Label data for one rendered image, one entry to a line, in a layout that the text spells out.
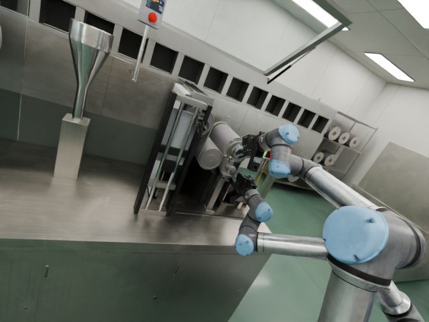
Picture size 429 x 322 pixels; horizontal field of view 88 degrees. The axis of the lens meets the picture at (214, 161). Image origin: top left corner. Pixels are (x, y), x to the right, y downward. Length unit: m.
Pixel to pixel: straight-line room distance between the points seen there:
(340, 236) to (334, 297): 0.13
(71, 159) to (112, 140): 0.30
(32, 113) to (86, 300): 0.88
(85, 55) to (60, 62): 0.32
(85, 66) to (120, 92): 0.32
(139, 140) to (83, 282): 0.73
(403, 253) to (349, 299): 0.14
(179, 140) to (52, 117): 0.70
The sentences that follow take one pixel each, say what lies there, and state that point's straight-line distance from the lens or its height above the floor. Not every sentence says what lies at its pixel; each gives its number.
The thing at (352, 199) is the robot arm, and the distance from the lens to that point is 0.75.
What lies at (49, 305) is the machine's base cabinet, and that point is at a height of 0.52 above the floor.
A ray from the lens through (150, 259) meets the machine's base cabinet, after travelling 1.05.
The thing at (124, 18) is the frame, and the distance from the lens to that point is 1.25.
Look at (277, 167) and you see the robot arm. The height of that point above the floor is 1.35.
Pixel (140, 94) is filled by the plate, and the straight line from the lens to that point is 1.28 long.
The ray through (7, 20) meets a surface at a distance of 1.14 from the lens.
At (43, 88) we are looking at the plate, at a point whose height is 1.19.
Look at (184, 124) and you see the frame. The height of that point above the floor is 1.33.
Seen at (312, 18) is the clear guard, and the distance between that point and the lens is 1.19.
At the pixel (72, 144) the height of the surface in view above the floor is 1.07.
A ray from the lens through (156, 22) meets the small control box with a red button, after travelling 0.94.
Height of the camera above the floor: 1.55
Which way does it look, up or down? 20 degrees down
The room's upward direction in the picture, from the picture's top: 24 degrees clockwise
